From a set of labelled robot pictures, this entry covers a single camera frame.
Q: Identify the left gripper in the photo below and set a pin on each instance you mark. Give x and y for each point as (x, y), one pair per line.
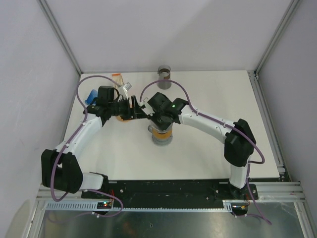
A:
(136, 112)

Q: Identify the blue plastic dripper cone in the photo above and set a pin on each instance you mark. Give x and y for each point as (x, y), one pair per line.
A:
(91, 99)

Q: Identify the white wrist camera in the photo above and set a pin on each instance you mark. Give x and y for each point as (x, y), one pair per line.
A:
(146, 108)
(123, 90)

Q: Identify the orange coffee filter pack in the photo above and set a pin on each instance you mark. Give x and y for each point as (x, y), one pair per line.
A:
(118, 79)

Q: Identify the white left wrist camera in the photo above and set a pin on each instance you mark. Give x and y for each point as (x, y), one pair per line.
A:
(123, 90)

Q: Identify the glass coffee server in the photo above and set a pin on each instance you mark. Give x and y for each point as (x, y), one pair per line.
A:
(161, 137)

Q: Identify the aluminium frame rail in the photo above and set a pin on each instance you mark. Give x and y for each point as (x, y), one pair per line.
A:
(212, 188)

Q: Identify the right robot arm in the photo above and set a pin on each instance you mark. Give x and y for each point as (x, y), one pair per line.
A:
(237, 137)

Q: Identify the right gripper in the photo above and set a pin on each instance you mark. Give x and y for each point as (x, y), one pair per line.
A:
(162, 126)

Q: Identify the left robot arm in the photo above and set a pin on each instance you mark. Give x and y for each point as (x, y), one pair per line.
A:
(60, 166)

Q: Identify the white slotted cable duct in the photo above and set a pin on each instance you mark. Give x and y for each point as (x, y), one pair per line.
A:
(104, 206)

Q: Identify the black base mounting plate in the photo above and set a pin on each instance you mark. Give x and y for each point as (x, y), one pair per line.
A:
(170, 201)

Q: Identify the grey glass carafe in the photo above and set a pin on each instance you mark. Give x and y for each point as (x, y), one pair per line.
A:
(164, 77)

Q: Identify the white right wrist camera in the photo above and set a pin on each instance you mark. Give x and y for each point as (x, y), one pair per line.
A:
(146, 108)

